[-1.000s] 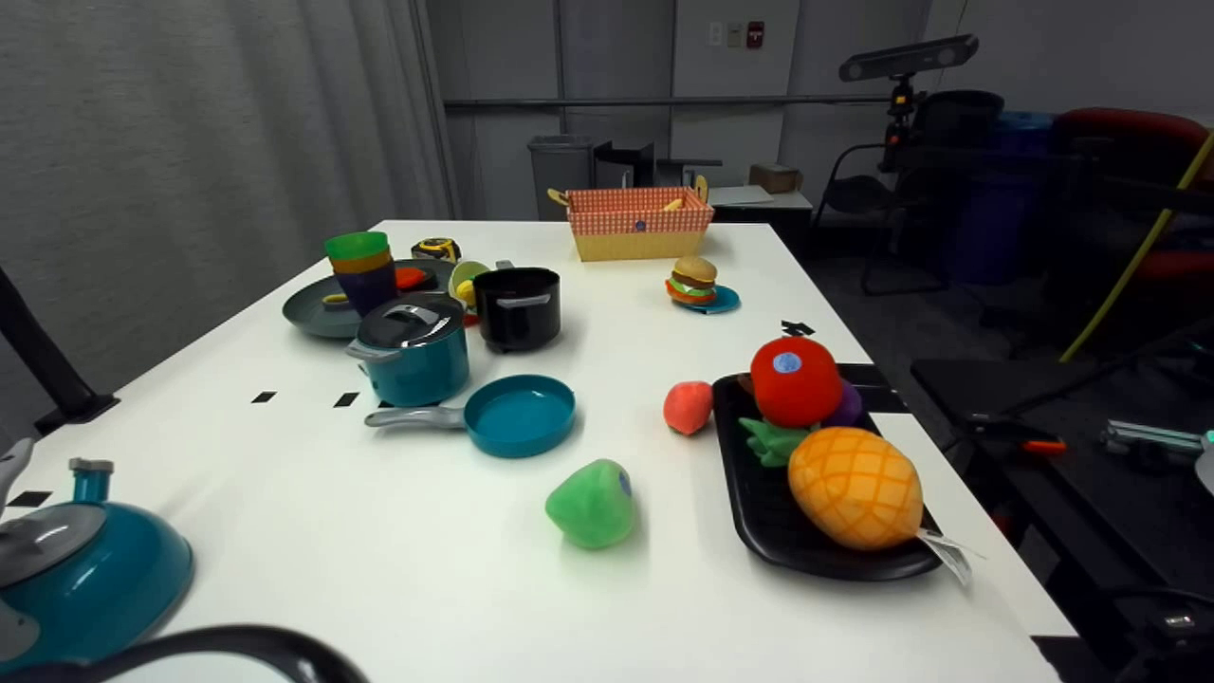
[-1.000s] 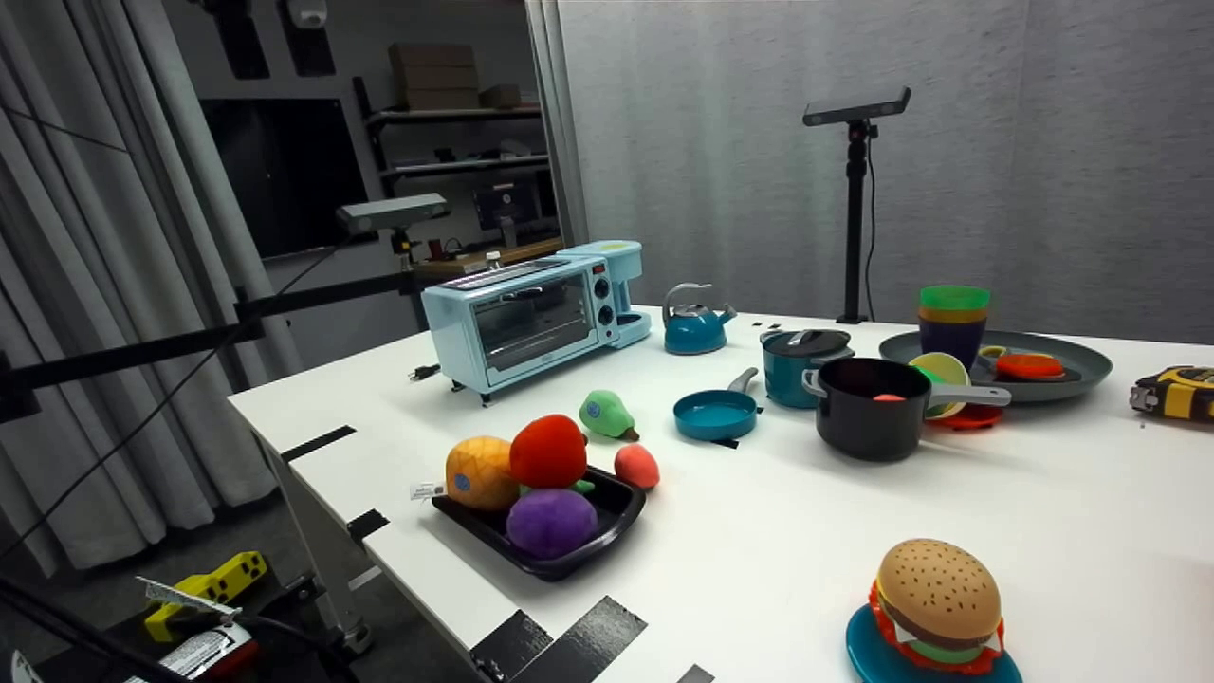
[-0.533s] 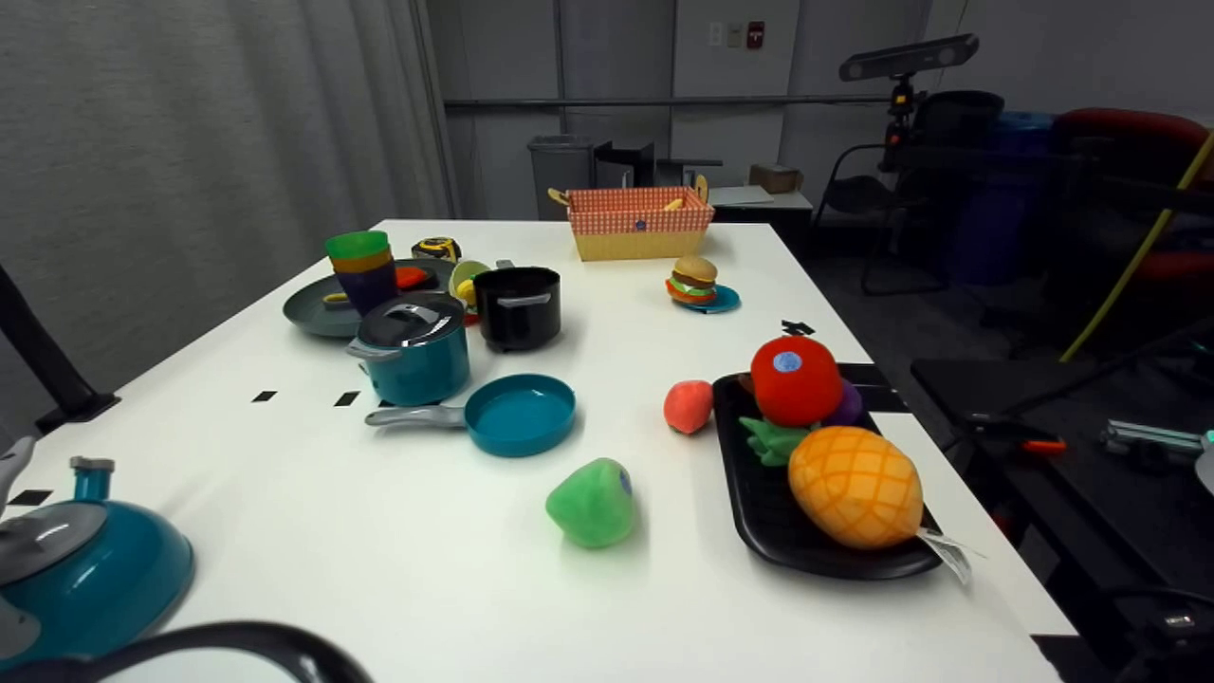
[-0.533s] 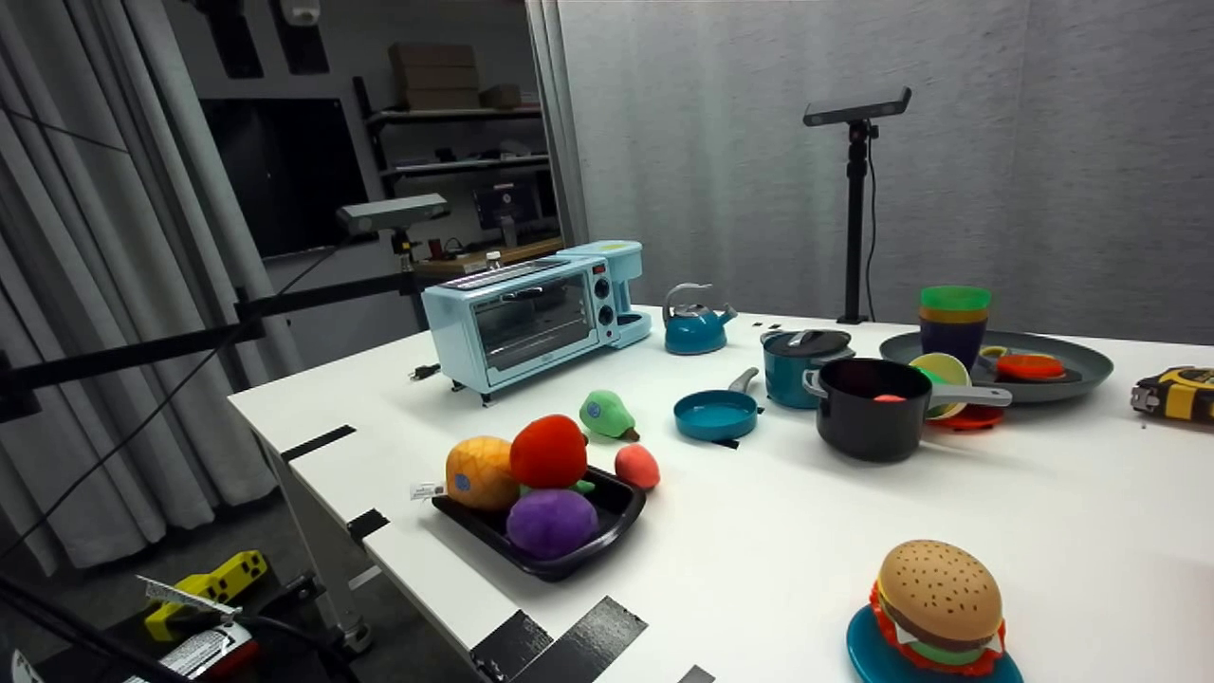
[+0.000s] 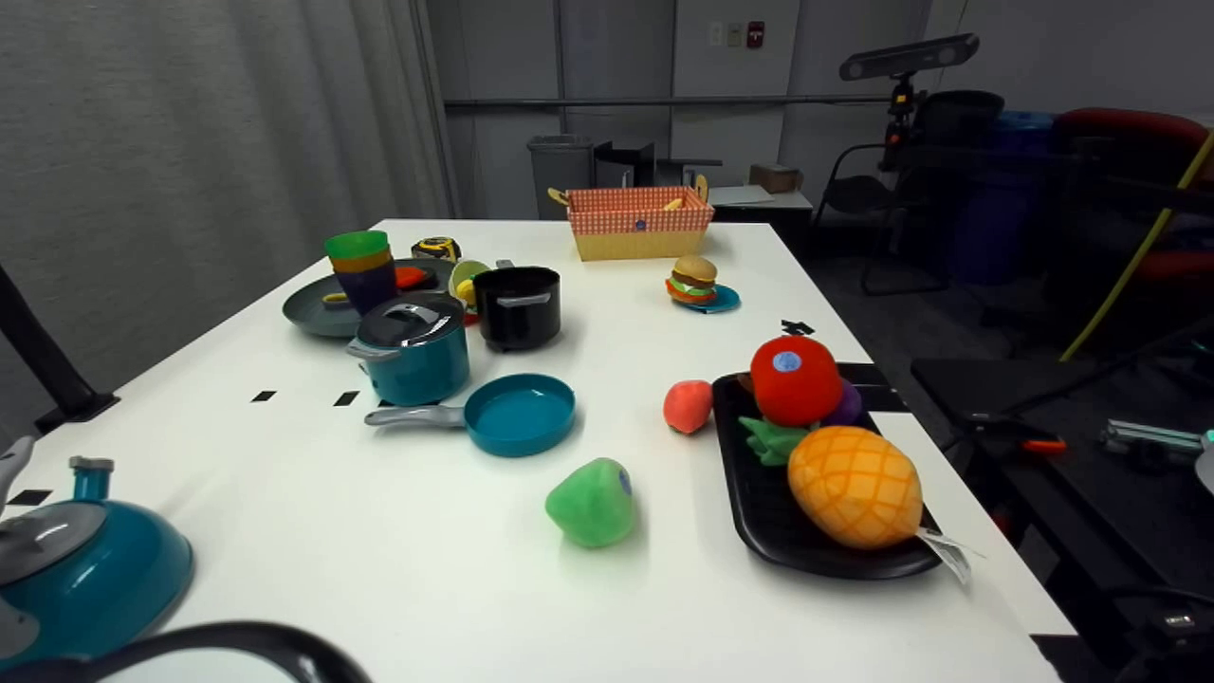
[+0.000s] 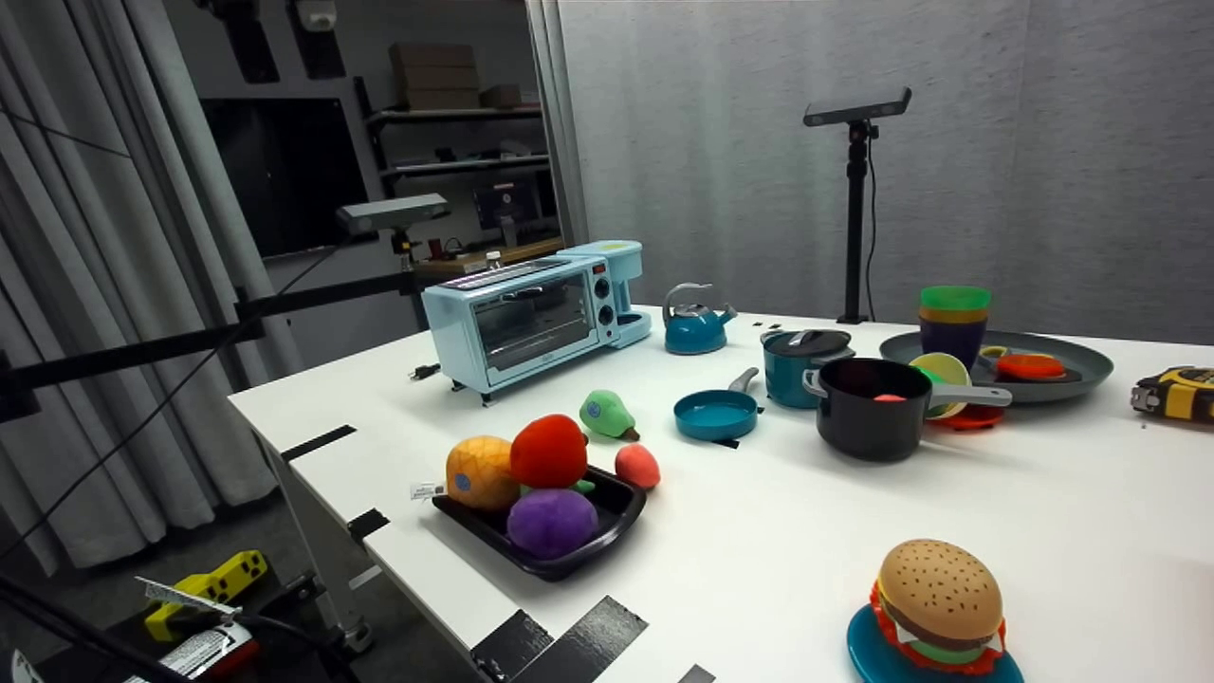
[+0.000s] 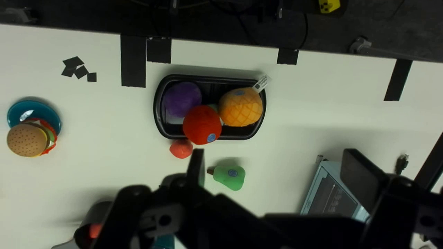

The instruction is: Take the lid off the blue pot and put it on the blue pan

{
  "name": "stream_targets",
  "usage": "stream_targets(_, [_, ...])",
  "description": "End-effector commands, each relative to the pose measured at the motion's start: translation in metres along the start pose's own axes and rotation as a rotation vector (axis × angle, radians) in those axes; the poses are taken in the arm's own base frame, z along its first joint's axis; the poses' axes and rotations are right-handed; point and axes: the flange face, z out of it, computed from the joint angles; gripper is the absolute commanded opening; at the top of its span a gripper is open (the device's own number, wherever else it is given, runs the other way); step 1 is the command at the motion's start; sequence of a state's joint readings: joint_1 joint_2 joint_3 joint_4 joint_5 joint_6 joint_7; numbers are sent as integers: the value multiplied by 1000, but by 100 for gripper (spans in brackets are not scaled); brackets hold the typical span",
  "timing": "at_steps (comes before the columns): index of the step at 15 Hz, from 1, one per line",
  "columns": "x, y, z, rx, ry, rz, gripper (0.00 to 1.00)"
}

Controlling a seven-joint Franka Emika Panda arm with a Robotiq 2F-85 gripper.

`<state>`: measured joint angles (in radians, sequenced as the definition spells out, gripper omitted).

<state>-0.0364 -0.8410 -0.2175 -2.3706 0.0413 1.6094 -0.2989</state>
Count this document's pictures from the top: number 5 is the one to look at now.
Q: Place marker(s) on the black toy pot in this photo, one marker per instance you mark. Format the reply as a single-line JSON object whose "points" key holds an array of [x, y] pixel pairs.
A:
{"points": [[518, 317]]}

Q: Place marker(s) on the blue toy pan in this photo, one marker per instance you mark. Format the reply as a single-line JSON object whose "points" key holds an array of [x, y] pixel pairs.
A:
{"points": [[518, 413]]}

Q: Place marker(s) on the blue toy pot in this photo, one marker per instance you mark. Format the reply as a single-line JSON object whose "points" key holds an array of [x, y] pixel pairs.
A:
{"points": [[420, 367]]}

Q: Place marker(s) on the small pink-red plush fruit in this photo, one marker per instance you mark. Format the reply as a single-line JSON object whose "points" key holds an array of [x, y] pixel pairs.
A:
{"points": [[690, 406]]}

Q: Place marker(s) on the toy burger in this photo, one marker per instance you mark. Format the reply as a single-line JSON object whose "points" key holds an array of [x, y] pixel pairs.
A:
{"points": [[691, 281]]}

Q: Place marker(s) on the orange yellow basket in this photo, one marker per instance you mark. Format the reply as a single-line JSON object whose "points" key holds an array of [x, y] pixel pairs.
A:
{"points": [[640, 228]]}

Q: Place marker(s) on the small teal plate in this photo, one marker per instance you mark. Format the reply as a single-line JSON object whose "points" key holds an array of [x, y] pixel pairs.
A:
{"points": [[728, 302]]}

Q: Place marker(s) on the green plush pear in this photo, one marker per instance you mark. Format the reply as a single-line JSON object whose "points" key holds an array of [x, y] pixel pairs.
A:
{"points": [[592, 507]]}

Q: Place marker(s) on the grey trash bin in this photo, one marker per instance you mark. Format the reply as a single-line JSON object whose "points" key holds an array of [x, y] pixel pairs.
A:
{"points": [[555, 171]]}

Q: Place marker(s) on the green plush leaves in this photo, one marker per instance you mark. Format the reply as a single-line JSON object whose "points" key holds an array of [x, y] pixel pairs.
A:
{"points": [[773, 440]]}

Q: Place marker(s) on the red plush tomato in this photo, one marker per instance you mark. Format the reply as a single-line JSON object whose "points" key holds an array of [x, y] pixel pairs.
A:
{"points": [[797, 386]]}

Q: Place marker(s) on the yellow black toy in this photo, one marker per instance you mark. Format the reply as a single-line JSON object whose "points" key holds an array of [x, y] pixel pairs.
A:
{"points": [[437, 247]]}

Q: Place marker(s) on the small red toy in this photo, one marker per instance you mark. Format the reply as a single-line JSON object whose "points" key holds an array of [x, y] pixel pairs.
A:
{"points": [[410, 276]]}

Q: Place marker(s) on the grey side table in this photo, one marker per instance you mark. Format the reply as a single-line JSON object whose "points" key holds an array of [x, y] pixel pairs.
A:
{"points": [[761, 200]]}

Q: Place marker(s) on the black plastic tray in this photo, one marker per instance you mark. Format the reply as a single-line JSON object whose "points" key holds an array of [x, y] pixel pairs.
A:
{"points": [[761, 516]]}

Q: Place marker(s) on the small cardboard box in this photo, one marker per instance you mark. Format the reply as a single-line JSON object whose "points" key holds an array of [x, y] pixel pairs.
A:
{"points": [[775, 178]]}

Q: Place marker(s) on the purple plush fruit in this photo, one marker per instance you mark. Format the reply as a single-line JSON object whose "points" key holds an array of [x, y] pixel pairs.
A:
{"points": [[850, 403]]}

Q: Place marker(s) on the stack of coloured cups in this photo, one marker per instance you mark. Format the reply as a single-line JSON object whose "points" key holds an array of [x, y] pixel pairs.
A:
{"points": [[364, 265]]}

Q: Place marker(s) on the orange plush pineapple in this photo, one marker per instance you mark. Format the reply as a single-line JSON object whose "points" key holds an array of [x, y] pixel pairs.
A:
{"points": [[854, 488]]}

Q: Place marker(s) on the dark grey plate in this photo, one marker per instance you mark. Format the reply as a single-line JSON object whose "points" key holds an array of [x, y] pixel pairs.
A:
{"points": [[309, 310]]}

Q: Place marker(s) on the white paper tag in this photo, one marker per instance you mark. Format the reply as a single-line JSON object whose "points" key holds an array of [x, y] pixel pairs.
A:
{"points": [[952, 554]]}

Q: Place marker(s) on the black office chair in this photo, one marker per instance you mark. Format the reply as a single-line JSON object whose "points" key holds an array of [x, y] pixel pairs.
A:
{"points": [[953, 120]]}

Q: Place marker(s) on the blue bin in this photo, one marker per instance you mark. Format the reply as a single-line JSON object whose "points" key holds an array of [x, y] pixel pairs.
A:
{"points": [[1000, 202]]}

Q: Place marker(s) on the grey curtain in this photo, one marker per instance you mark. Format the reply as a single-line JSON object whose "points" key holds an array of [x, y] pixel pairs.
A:
{"points": [[190, 152]]}

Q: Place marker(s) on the yellow pole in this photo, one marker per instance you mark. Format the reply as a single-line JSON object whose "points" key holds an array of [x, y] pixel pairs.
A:
{"points": [[1139, 252]]}

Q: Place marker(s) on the teal metal tool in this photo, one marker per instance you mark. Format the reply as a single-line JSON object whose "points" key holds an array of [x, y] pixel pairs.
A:
{"points": [[1151, 438]]}

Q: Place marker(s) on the large teal kettle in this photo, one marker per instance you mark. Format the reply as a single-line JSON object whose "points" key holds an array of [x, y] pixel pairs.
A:
{"points": [[117, 591]]}

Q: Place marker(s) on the red chair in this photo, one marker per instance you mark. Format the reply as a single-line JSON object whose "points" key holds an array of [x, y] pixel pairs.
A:
{"points": [[1125, 126]]}

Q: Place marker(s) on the black tripod leg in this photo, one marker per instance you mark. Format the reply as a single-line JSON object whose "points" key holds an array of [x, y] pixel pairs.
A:
{"points": [[39, 344]]}

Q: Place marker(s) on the white wall plate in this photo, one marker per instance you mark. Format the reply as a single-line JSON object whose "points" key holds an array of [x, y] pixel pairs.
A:
{"points": [[745, 37]]}

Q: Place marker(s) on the black camera on stand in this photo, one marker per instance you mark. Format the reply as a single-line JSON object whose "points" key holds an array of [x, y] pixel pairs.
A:
{"points": [[912, 59]]}

